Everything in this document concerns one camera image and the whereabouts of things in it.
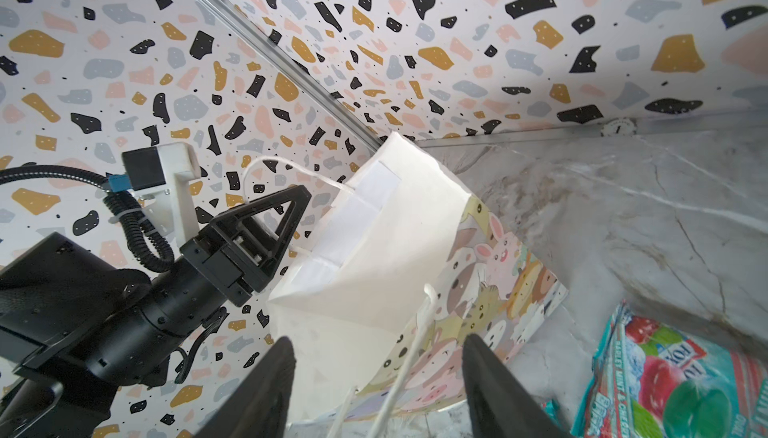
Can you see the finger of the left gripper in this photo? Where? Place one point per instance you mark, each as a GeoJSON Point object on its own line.
{"type": "Point", "coordinates": [259, 232]}

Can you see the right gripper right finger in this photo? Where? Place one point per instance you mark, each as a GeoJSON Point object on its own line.
{"type": "Point", "coordinates": [499, 406]}

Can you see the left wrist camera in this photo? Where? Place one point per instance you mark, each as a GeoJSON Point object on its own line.
{"type": "Point", "coordinates": [162, 176]}

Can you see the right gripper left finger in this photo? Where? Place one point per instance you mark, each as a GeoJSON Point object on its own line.
{"type": "Point", "coordinates": [259, 406]}

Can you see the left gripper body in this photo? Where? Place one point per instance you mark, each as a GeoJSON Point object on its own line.
{"type": "Point", "coordinates": [227, 262]}

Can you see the white paper bag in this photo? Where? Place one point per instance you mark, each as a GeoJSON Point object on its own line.
{"type": "Point", "coordinates": [402, 268]}

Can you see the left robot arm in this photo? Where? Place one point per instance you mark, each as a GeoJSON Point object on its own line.
{"type": "Point", "coordinates": [78, 329]}

